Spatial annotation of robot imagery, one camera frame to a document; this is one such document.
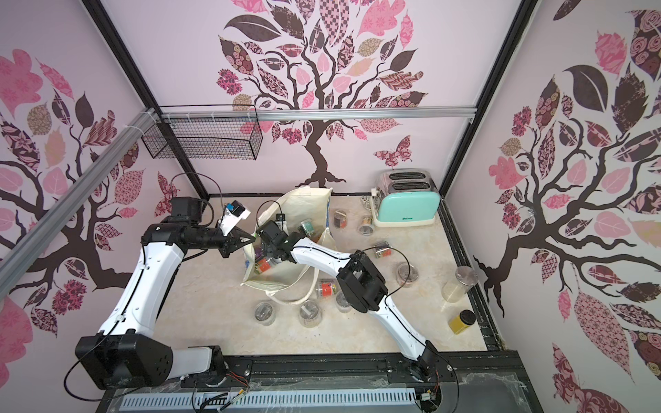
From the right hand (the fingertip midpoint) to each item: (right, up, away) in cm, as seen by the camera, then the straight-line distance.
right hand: (274, 242), depth 94 cm
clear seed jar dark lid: (+25, -19, -13) cm, 34 cm away
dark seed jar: (+25, +9, +9) cm, 28 cm away
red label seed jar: (-3, -8, -5) cm, 10 cm away
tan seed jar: (+36, +5, +9) cm, 37 cm away
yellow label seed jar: (+61, -21, -20) cm, 68 cm away
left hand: (-3, +2, -19) cm, 20 cm away
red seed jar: (+41, -4, +2) cm, 41 cm away
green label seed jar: (+13, +6, +1) cm, 14 cm away
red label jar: (+20, -15, -9) cm, 26 cm away
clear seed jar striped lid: (+15, -21, -15) cm, 30 cm away
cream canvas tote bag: (+13, +14, -9) cm, 22 cm away
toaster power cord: (+37, +16, +21) cm, 46 cm away
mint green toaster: (+50, +17, +3) cm, 53 cm away
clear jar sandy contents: (+64, -15, -9) cm, 67 cm away
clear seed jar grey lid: (+1, -21, -15) cm, 26 cm away
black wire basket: (-37, +48, +28) cm, 66 cm away
